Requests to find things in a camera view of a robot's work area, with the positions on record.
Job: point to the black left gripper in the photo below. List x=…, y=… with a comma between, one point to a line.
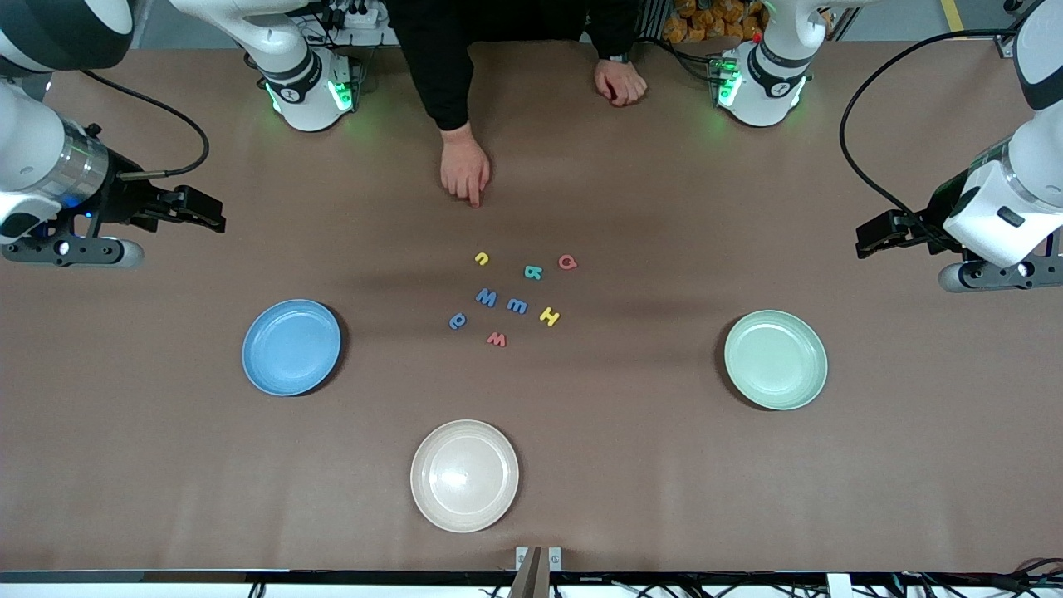
x=937, y=211

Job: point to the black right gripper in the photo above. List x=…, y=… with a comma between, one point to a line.
x=124, y=202

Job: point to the blue foam letter a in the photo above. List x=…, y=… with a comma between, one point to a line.
x=461, y=322

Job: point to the blue foam capital W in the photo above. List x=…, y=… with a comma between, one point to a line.
x=487, y=298

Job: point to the red foam letter G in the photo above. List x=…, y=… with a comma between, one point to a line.
x=573, y=264

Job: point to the red foam letter w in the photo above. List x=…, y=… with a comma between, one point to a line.
x=497, y=340

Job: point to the yellow foam letter H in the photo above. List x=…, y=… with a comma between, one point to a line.
x=549, y=316

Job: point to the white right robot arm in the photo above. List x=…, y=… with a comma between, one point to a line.
x=291, y=58

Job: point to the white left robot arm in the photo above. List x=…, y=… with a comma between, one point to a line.
x=772, y=83

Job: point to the black sleeved forearm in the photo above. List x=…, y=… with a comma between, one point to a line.
x=613, y=29
x=436, y=66

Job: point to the person's pointing hand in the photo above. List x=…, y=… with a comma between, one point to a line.
x=463, y=162

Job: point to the person's fisted hand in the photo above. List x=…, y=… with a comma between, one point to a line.
x=621, y=83

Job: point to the blue plate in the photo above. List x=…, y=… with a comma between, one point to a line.
x=291, y=349

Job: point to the green plate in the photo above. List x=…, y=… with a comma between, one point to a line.
x=776, y=360

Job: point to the white power strip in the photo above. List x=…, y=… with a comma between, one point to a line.
x=357, y=15

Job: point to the bag of oranges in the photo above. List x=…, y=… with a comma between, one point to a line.
x=714, y=18

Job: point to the blue foam small m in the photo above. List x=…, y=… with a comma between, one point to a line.
x=517, y=306

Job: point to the teal foam letter b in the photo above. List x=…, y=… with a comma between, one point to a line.
x=534, y=272

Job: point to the beige plate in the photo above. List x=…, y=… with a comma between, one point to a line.
x=464, y=476

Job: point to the person's black torso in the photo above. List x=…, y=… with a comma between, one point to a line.
x=531, y=17

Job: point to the aluminium frame post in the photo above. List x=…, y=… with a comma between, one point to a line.
x=1006, y=46

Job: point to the black table edge rail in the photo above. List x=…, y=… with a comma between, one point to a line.
x=249, y=575

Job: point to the small metal bracket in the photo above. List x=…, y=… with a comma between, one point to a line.
x=555, y=558

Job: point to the brown camera strut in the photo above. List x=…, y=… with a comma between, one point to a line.
x=527, y=577

